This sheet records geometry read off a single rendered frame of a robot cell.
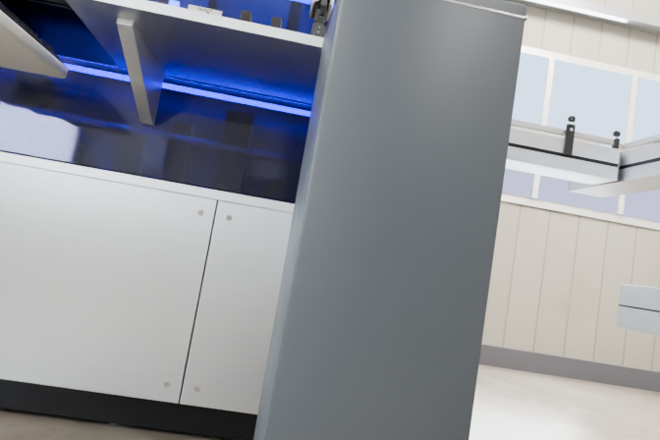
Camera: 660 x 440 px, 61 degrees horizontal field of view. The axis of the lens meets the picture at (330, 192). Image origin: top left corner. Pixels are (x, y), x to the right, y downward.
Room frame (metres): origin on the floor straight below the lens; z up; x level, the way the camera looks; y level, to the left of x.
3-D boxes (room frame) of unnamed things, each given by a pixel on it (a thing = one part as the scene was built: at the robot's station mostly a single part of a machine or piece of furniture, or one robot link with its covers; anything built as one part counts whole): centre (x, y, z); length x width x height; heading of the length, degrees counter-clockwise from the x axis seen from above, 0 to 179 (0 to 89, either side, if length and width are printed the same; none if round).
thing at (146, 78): (1.19, 0.45, 0.80); 0.34 x 0.03 x 0.13; 6
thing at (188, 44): (1.22, 0.20, 0.87); 0.70 x 0.48 x 0.02; 96
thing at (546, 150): (1.62, -0.47, 0.92); 0.69 x 0.15 x 0.16; 96
